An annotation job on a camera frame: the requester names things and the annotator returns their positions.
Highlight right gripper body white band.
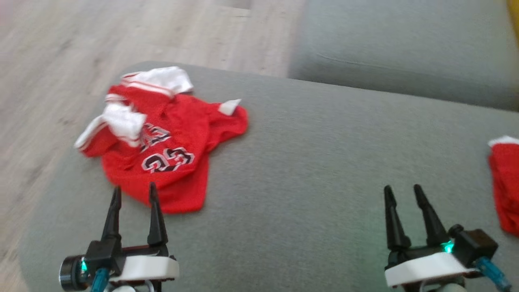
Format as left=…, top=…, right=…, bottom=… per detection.
left=384, top=243, right=479, bottom=288

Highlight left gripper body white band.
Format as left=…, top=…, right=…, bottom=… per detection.
left=109, top=244, right=180, bottom=283

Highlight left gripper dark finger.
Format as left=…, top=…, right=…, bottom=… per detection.
left=101, top=186, right=122, bottom=242
left=147, top=182, right=169, bottom=246

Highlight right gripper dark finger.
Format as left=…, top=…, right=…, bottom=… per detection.
left=384, top=185, right=411, bottom=250
left=414, top=185, right=450, bottom=246

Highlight red shorts with white stripe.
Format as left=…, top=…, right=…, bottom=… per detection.
left=488, top=136, right=519, bottom=236

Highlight red Bulls 23 jersey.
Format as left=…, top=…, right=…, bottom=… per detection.
left=74, top=67, right=249, bottom=214

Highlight grey fabric sofa seat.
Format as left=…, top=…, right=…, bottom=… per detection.
left=18, top=61, right=519, bottom=292

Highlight grey sofa back cushion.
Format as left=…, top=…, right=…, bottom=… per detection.
left=288, top=0, right=519, bottom=112

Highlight yellow cushion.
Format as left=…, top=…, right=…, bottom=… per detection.
left=506, top=0, right=519, bottom=39

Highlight left arm blue-plug cable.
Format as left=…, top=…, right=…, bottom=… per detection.
left=90, top=268, right=110, bottom=292

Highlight arm blue-plug cable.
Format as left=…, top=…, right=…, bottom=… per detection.
left=474, top=258, right=512, bottom=292
left=90, top=268, right=110, bottom=292

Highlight right arm blue-plug cable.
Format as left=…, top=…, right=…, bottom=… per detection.
left=474, top=258, right=512, bottom=292

